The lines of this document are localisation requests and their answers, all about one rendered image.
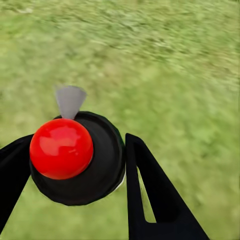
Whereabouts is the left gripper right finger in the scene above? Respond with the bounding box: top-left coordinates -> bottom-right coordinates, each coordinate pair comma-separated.
125,132 -> 210,240

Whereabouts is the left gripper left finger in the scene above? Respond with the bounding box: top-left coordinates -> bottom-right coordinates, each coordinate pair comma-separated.
0,134 -> 34,235

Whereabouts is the insectifuge atomizer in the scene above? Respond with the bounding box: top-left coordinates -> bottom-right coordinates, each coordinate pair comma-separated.
29,84 -> 126,206

